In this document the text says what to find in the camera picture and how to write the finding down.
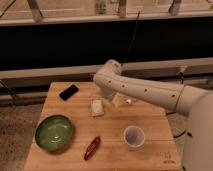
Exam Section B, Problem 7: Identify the white sponge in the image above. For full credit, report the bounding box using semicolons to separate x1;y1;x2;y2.
91;100;104;117

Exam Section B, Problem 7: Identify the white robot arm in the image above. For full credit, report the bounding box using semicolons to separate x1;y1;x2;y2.
93;60;213;171

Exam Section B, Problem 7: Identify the white ceramic cup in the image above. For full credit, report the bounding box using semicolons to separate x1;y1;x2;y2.
123;125;145;150

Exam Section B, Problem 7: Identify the green ceramic bowl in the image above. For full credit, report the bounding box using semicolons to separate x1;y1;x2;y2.
35;115;74;151

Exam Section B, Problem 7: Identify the white patterned tube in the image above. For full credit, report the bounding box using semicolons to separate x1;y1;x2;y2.
125;98;136;105

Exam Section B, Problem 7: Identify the red brown oblong object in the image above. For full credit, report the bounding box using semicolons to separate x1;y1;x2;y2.
84;136;101;161

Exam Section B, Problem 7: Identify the wooden board table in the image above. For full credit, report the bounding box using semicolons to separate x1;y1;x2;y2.
24;82;181;171

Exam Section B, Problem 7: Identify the black smartphone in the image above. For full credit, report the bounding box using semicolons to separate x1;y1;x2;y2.
59;84;79;101

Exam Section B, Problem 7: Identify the black hanging cable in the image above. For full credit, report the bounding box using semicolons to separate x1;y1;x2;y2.
120;9;142;65

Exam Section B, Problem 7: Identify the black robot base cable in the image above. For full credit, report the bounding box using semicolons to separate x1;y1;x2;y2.
165;111;188;139

